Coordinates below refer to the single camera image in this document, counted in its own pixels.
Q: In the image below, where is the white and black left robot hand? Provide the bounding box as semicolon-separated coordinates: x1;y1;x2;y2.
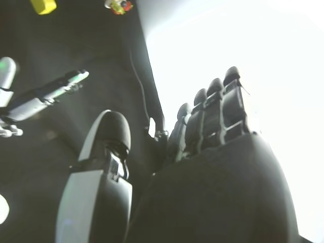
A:
55;66;301;243

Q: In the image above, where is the yellow block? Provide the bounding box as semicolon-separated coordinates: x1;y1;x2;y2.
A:
29;0;57;15

